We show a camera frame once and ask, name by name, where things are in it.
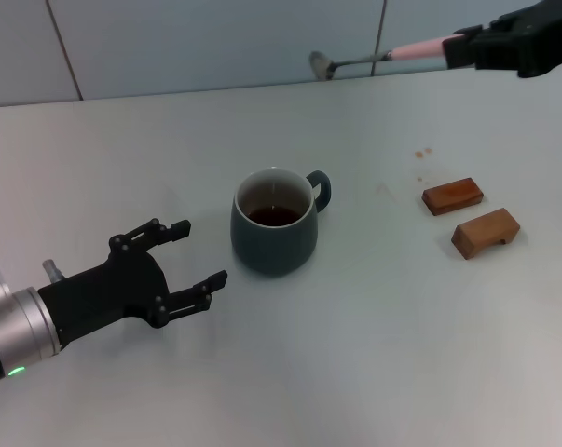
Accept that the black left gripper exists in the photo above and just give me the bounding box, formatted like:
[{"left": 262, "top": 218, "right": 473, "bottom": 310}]
[{"left": 36, "top": 218, "right": 228, "bottom": 350}]

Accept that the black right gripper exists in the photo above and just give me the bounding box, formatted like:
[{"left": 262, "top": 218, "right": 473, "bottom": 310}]
[{"left": 442, "top": 0, "right": 562, "bottom": 79}]

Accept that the pink handled metal spoon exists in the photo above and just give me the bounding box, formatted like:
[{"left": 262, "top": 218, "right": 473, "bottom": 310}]
[{"left": 308, "top": 36, "right": 449, "bottom": 82}]

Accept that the dark grey mug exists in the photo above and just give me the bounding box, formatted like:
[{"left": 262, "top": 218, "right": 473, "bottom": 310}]
[{"left": 229, "top": 166, "right": 334, "bottom": 279}]

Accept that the silver connector plug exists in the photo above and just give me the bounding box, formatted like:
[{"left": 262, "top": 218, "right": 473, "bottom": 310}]
[{"left": 41, "top": 259, "right": 65, "bottom": 283}]

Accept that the dark brown wooden block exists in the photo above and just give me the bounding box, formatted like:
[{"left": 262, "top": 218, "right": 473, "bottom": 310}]
[{"left": 421, "top": 176, "right": 486, "bottom": 217}]

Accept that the light brown wooden block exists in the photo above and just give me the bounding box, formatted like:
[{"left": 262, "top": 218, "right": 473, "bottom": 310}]
[{"left": 450, "top": 207, "right": 522, "bottom": 260}]

